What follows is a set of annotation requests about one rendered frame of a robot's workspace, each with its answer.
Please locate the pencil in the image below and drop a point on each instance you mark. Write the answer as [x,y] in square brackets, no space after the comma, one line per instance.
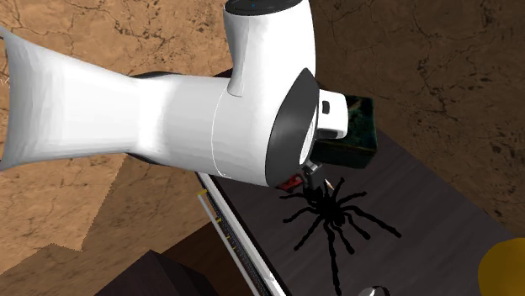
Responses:
[329,184]

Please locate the dark wood table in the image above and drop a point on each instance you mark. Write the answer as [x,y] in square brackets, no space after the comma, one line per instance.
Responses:
[418,192]

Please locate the yellow round object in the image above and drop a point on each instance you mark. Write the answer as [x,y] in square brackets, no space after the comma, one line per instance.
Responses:
[504,270]

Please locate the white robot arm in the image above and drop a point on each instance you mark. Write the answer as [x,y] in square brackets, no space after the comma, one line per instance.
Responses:
[172,123]

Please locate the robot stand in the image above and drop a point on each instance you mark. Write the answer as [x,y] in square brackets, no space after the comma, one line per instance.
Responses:
[361,123]

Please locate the black toy spider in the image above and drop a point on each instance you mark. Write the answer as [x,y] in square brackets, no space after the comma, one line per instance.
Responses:
[331,209]

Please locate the small red object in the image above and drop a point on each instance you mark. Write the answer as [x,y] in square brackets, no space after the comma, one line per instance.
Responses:
[292,183]

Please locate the white round object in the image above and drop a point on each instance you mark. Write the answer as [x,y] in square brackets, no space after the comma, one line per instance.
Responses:
[371,292]

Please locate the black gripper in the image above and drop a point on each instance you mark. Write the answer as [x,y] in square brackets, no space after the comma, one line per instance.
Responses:
[312,175]

